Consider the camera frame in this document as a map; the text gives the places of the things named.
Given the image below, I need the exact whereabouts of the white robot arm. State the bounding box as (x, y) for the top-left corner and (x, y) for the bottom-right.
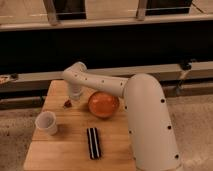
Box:
(62, 62), (184, 171)

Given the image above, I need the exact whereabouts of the orange bowl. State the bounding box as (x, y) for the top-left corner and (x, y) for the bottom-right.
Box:
(88, 91), (120, 119)

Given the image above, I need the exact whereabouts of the white plastic cup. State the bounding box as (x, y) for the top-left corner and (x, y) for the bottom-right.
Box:
(35, 111), (58, 135)

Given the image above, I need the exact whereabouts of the black white striped block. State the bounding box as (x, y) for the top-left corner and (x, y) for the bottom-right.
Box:
(87, 127), (101, 160)

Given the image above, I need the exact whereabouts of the black clamp on rail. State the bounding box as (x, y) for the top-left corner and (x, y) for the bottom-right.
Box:
(180, 61), (192, 71)

